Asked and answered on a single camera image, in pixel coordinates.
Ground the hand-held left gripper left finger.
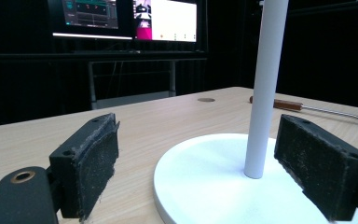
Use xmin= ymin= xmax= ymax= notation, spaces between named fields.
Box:
xmin=48 ymin=112 xmax=121 ymax=223

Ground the computer monitor with dark screen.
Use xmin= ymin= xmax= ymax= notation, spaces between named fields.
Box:
xmin=47 ymin=0 xmax=135 ymax=41

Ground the wooden-handled metal utensil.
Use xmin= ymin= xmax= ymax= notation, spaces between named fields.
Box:
xmin=249 ymin=95 xmax=358 ymax=129

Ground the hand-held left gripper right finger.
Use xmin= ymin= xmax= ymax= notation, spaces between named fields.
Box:
xmin=273 ymin=113 xmax=358 ymax=222

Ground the white round-base pole stand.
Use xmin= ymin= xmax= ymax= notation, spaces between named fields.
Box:
xmin=152 ymin=0 xmax=358 ymax=224

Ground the computer monitor with white screen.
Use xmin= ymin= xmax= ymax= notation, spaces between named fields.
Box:
xmin=131 ymin=0 xmax=200 ymax=44

